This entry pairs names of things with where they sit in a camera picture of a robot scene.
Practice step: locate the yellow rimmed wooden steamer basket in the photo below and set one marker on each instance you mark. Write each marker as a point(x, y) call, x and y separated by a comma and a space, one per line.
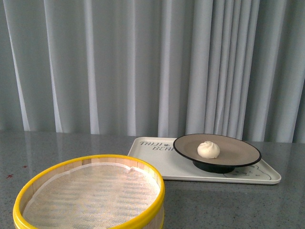
point(152, 218)

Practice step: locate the brown plate with black rim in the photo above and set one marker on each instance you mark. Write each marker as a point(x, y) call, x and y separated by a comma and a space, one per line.
point(233, 152)

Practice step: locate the white bear print tray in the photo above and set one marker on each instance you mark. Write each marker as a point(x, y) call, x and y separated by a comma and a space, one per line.
point(160, 153)

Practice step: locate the white steamed bun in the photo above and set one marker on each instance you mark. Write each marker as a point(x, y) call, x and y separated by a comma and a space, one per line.
point(208, 149)

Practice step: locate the grey pleated curtain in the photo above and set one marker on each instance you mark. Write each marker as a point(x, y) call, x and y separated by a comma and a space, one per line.
point(154, 67)

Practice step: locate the white mesh steamer liner cloth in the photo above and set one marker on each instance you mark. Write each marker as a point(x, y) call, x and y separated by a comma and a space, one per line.
point(93, 196)

